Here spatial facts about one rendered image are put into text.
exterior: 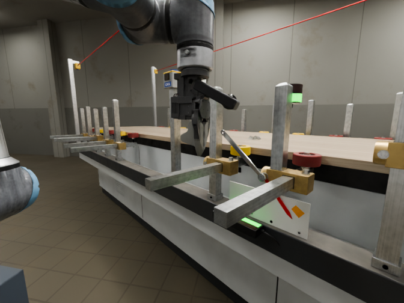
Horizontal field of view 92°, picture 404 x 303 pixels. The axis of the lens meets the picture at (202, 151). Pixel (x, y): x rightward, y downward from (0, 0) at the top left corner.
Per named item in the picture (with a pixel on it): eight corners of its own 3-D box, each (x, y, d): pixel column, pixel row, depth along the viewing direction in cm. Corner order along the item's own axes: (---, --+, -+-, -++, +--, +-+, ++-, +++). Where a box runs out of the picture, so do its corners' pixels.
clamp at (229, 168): (228, 176, 67) (228, 162, 66) (201, 169, 77) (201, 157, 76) (238, 173, 71) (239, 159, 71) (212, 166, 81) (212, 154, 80)
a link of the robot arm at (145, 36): (107, -17, 40) (166, -19, 39) (131, 12, 52) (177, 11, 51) (110, 32, 42) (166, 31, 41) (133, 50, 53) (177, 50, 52)
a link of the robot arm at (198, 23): (177, 7, 51) (215, 6, 50) (177, 58, 53) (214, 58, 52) (168, -18, 41) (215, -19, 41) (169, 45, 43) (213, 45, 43)
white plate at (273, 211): (306, 240, 51) (309, 204, 49) (228, 207, 69) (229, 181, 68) (307, 239, 51) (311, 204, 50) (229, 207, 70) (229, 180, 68)
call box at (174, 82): (172, 88, 84) (172, 70, 83) (163, 90, 89) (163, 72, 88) (184, 90, 89) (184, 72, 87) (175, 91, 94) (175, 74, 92)
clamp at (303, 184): (306, 195, 50) (308, 177, 49) (259, 183, 59) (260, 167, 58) (314, 190, 53) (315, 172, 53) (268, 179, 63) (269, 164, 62)
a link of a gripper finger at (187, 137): (183, 154, 53) (183, 120, 52) (203, 156, 51) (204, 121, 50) (178, 156, 50) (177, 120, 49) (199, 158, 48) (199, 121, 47)
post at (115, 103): (118, 164, 147) (113, 98, 139) (116, 163, 149) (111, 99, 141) (122, 163, 149) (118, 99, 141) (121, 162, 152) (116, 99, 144)
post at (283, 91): (276, 247, 59) (288, 81, 50) (265, 241, 61) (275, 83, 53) (281, 242, 61) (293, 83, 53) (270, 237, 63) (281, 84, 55)
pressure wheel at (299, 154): (313, 194, 57) (317, 156, 55) (285, 187, 63) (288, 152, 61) (321, 187, 62) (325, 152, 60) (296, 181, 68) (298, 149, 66)
